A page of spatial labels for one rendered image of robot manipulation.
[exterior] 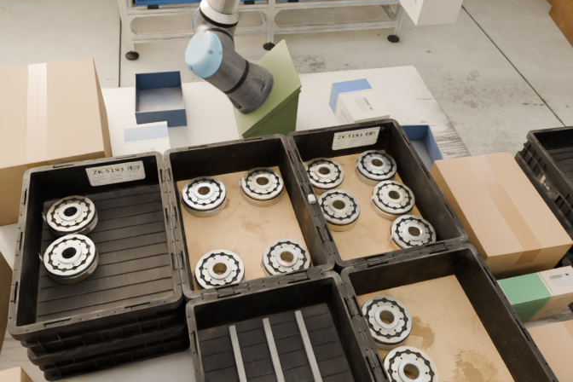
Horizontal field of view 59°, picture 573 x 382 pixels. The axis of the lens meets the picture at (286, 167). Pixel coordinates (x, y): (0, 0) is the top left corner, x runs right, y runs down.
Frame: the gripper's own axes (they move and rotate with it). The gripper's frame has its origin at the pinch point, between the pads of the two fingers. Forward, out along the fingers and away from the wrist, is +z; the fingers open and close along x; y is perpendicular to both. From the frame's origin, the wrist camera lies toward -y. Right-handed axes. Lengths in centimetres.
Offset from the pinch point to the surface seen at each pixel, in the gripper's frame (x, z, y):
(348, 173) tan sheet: -32, 28, 43
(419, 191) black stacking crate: -19, 23, 55
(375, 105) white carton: -13.6, 32.1, 12.8
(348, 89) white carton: -19.8, 32.2, 3.8
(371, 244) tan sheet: -33, 28, 65
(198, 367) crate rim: -74, 18, 90
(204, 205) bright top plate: -70, 25, 50
